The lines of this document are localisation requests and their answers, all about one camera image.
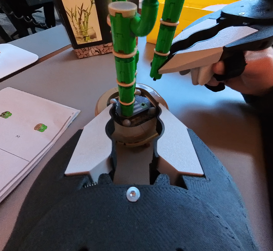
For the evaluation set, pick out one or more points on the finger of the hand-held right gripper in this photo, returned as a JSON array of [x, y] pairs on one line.
[[198, 55], [202, 24]]

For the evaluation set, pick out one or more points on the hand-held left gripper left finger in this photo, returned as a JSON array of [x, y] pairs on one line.
[[89, 148]]

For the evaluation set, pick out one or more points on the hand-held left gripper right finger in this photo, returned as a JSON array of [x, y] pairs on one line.
[[179, 148]]

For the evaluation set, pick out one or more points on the yellow plastic bin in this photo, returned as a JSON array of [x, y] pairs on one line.
[[192, 16]]

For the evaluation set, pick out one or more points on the thick green bamboo stalk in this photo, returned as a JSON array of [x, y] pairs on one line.
[[170, 6]]

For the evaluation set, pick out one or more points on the building instruction booklet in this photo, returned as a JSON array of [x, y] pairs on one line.
[[32, 110]]

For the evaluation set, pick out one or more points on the green brick bamboo model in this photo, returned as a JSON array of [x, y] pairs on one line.
[[124, 42]]

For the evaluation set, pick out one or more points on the person's right forearm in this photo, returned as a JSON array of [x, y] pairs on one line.
[[266, 116]]

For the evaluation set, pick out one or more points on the grey desk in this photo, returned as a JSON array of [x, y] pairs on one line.
[[202, 106]]

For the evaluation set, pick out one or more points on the white desk stand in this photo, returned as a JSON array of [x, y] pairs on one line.
[[17, 59]]

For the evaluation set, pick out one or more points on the person's right hand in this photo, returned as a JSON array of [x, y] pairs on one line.
[[260, 74]]

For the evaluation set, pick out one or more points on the adjoining grey table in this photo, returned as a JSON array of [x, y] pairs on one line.
[[42, 42]]

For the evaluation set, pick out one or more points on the bamboo set box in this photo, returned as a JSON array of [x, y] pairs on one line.
[[85, 16]]

